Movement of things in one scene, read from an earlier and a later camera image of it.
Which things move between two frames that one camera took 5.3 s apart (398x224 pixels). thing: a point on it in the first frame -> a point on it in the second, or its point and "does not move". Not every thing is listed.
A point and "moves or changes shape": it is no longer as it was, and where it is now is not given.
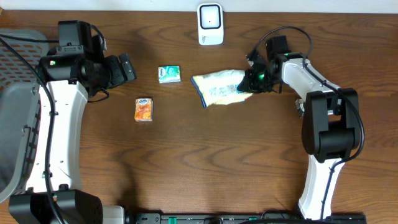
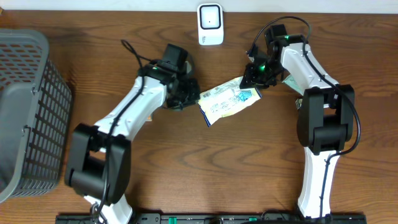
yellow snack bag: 221,88 moves or changes shape
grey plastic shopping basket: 19,108 does not move
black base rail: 246,218 does not move
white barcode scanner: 211,23 does not move
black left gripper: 116,72 -> 188,94
